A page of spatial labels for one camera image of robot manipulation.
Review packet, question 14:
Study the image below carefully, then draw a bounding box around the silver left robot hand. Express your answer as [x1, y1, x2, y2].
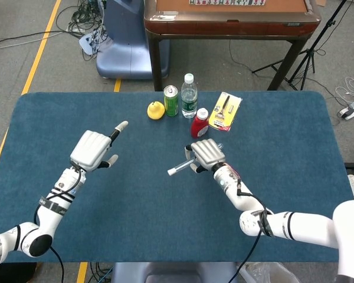
[70, 120, 129, 172]

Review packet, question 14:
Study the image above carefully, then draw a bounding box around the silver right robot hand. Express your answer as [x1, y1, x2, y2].
[184, 139, 227, 174]

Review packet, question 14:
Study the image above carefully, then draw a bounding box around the transparent glass test tube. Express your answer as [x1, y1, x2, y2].
[167, 142, 224, 177]

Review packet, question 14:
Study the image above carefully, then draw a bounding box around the red ketchup squeeze bottle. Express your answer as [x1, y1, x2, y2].
[190, 107, 209, 140]

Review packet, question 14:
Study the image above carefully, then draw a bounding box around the yellow razor blister pack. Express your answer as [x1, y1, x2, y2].
[208, 91, 243, 133]

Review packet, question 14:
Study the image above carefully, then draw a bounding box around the clear plastic water bottle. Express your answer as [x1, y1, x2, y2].
[181, 73, 198, 119]

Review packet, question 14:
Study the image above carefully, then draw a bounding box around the green drink can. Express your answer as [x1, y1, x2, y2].
[163, 85, 179, 117]

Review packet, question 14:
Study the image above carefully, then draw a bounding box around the blue table cloth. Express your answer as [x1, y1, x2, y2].
[0, 90, 354, 264]

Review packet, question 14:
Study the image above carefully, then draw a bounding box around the white power strip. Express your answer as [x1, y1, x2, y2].
[78, 31, 103, 56]
[337, 99, 354, 120]

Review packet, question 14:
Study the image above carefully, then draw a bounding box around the grey-blue robot torso base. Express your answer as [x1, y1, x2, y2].
[110, 261, 240, 283]

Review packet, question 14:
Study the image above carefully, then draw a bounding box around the brown mahjong table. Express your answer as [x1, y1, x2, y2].
[143, 0, 322, 91]

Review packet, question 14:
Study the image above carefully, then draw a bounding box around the black tripod stand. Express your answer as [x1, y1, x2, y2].
[251, 0, 354, 91]

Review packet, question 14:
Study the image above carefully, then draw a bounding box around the mahjong tile row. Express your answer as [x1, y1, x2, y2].
[189, 0, 266, 6]

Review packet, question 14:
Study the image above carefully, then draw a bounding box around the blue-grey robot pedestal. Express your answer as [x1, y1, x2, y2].
[96, 0, 171, 80]

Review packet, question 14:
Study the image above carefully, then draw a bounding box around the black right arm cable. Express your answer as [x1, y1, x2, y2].
[227, 179, 272, 283]

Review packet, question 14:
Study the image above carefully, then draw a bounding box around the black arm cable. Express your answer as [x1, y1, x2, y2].
[227, 179, 272, 283]
[34, 167, 83, 283]

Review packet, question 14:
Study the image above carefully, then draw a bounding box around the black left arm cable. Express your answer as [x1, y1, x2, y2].
[34, 167, 83, 283]

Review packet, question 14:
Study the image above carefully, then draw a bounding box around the black floor cable bundle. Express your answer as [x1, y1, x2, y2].
[55, 0, 107, 61]

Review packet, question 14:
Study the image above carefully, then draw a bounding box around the white coiled cable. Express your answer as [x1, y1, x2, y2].
[335, 76, 354, 103]

